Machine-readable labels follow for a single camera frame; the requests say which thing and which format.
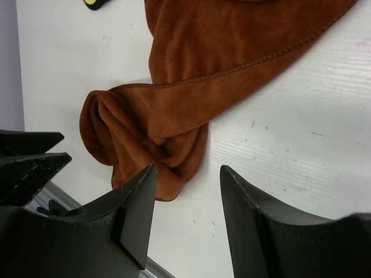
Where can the brown microfiber towel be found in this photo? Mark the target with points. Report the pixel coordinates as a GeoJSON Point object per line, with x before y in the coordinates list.
{"type": "Point", "coordinates": [206, 56]}

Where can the yellow microfiber towel black trim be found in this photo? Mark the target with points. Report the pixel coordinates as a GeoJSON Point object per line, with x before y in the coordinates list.
{"type": "Point", "coordinates": [95, 4]}

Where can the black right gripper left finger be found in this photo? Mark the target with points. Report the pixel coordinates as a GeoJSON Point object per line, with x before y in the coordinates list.
{"type": "Point", "coordinates": [107, 237]}

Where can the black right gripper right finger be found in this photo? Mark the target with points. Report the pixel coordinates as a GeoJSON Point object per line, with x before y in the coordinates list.
{"type": "Point", "coordinates": [269, 238]}

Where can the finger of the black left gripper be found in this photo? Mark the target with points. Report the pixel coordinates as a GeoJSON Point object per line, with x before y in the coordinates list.
{"type": "Point", "coordinates": [22, 177]}
{"type": "Point", "coordinates": [29, 143]}

